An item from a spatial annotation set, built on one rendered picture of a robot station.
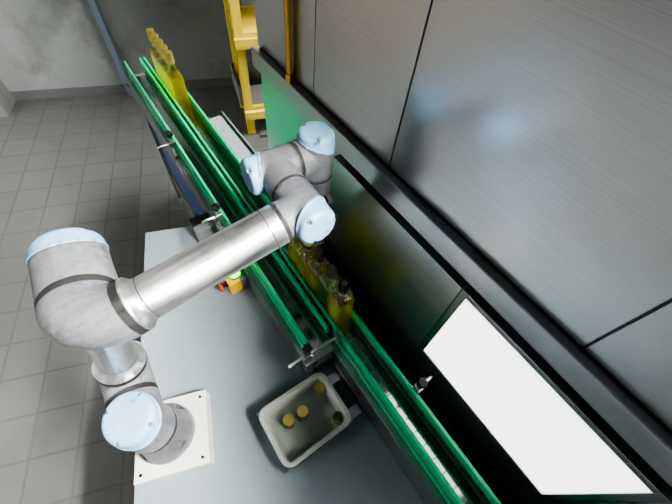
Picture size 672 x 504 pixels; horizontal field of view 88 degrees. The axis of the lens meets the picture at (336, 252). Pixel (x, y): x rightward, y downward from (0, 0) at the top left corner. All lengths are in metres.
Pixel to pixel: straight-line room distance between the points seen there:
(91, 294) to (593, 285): 0.74
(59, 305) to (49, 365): 1.77
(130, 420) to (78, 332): 0.40
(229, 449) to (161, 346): 0.41
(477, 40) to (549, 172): 0.21
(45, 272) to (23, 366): 1.80
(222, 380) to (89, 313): 0.69
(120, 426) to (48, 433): 1.30
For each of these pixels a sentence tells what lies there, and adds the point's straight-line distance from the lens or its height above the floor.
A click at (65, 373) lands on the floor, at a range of 2.35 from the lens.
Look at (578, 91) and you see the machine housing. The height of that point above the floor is 1.72.
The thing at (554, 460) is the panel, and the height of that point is 1.14.
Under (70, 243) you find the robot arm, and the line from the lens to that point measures 0.72.
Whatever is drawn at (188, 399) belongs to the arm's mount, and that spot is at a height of 0.81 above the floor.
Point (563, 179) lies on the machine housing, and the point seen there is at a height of 1.61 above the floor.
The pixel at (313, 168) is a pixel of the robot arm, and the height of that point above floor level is 1.45.
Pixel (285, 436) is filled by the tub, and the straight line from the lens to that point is 1.16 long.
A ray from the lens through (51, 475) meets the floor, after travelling 2.22.
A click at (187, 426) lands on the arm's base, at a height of 0.85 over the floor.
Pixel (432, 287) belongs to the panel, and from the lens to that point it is 0.83.
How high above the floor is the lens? 1.92
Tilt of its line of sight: 55 degrees down
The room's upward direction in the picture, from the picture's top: 8 degrees clockwise
